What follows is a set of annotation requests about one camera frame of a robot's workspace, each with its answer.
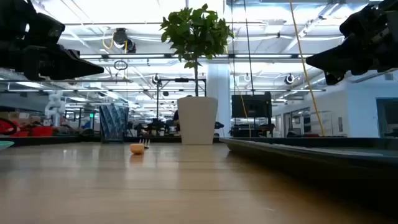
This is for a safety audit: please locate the yellow hanging cable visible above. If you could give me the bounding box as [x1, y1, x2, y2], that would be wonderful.
[289, 0, 326, 137]

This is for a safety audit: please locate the black monitor on cart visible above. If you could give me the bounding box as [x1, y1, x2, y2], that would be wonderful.
[231, 91, 276, 138]

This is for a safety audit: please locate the red storage bin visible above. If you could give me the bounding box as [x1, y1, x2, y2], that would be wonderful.
[30, 126, 54, 138]

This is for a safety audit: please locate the blue patterned glass cup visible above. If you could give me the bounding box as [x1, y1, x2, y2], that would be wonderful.
[99, 103, 130, 144]

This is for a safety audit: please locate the fork with orange handle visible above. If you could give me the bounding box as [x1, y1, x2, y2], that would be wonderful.
[129, 138, 151, 156]

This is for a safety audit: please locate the red bag with black ring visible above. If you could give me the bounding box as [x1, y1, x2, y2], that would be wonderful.
[0, 117, 20, 136]

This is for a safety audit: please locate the black looped cable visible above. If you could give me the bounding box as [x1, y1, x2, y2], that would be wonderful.
[242, 0, 255, 96]

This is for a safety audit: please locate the black coiled ceiling cable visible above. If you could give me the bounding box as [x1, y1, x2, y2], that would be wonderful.
[113, 59, 129, 72]

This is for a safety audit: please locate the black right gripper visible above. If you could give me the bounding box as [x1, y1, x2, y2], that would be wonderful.
[306, 30, 398, 86]

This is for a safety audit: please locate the black aluminium table frame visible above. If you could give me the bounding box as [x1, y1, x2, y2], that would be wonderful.
[0, 136, 224, 147]

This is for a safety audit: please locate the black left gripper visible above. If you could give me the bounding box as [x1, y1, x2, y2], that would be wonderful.
[0, 42, 105, 81]

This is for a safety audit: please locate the white plant pot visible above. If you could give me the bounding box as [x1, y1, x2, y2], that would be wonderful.
[177, 96, 219, 146]

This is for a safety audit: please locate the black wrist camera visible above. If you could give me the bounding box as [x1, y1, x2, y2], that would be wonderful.
[18, 12, 67, 46]
[339, 2, 390, 37]

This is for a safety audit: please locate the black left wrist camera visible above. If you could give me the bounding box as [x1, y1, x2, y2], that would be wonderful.
[18, 12, 67, 46]

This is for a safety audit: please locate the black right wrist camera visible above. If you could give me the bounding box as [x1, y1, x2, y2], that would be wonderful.
[339, 2, 390, 37]

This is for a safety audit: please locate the teal plate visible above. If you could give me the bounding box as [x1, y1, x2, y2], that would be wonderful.
[0, 140, 15, 152]

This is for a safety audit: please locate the black plastic tray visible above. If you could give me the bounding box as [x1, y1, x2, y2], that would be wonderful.
[220, 138, 398, 200]

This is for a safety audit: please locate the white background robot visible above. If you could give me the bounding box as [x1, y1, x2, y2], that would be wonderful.
[44, 90, 67, 127]

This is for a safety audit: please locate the green leafy plant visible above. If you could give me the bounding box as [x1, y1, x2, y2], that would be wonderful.
[159, 3, 234, 98]

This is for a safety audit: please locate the person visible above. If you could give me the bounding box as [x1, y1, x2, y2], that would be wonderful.
[172, 108, 182, 133]

